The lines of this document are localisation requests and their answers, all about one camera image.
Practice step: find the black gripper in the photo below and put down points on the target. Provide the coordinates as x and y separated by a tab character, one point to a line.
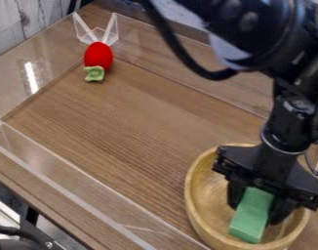
259	167

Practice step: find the green rectangular stick block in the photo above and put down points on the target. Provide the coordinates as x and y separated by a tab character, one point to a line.
251	216

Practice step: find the brown wooden bowl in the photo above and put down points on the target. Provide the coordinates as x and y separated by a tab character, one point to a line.
210	214

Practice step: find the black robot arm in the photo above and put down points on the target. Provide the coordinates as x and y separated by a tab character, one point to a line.
266	36

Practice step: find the red felt strawberry toy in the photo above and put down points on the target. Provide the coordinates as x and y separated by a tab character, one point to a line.
98	59

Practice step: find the clear acrylic front wall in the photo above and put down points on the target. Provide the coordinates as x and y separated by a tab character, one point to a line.
106	180

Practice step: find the black table leg bracket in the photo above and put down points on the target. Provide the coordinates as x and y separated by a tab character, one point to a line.
34	233

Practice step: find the clear acrylic corner bracket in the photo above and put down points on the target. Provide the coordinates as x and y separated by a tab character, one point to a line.
88	35

